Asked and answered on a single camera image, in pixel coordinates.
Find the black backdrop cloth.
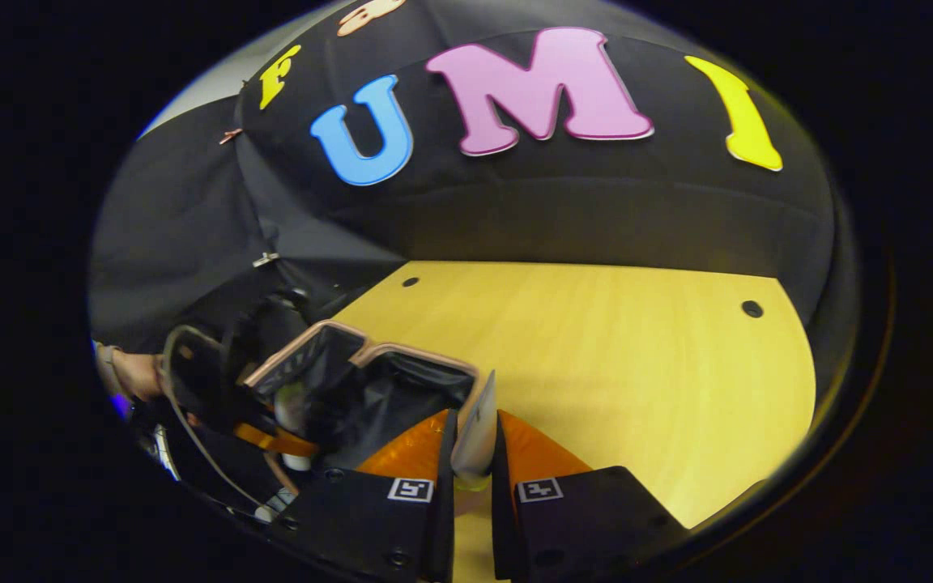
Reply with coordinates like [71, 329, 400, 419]
[87, 0, 860, 389]

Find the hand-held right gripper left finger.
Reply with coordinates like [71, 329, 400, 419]
[271, 408, 459, 582]

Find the pink suitcase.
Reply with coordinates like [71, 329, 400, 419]
[241, 319, 485, 480]

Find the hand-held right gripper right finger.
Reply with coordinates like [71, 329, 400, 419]
[489, 410, 688, 582]

